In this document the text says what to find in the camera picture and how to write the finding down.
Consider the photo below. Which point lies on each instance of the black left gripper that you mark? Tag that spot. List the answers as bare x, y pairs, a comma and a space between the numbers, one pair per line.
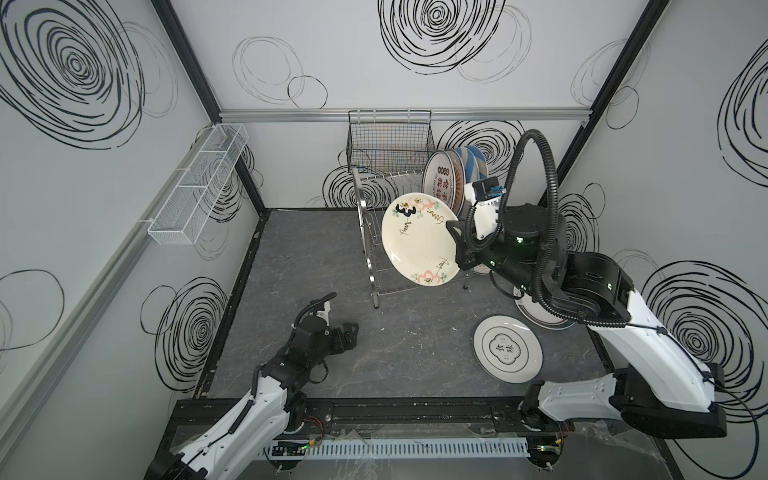
339, 336

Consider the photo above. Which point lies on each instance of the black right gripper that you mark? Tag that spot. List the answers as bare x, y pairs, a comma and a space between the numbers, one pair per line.
466, 234

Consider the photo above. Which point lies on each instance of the cream floral plate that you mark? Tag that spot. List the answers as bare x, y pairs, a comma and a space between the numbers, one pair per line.
416, 240

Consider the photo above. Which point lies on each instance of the red text green rim plate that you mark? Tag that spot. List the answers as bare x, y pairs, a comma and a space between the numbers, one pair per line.
443, 179

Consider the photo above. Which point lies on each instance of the large blue striped plate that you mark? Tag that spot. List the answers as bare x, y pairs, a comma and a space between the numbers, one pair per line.
475, 164

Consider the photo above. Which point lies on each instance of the white plate thin green line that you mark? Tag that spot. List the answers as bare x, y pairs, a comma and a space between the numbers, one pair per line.
507, 349

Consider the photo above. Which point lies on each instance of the sunburst plate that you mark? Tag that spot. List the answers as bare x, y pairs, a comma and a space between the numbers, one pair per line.
463, 174

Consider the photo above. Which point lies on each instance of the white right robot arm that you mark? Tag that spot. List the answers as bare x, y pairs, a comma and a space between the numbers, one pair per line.
663, 391

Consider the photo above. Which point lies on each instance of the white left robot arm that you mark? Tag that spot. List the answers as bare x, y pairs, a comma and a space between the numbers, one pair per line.
275, 403

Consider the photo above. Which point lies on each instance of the stainless steel dish rack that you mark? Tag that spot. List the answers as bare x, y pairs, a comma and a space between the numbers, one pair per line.
382, 276

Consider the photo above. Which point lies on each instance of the green rim red ring plate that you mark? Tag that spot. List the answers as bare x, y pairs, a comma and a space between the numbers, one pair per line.
537, 315

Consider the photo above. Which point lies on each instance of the black wire wall basket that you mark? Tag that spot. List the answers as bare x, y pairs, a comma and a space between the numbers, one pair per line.
389, 148

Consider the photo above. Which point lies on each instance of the white slotted cable duct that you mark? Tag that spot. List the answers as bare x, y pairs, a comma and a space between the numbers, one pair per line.
428, 448

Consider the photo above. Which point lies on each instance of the white wire wall shelf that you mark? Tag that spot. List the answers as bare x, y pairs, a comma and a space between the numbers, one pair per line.
189, 206

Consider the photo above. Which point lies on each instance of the aluminium wall rail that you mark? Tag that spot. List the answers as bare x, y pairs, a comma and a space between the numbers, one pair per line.
327, 115

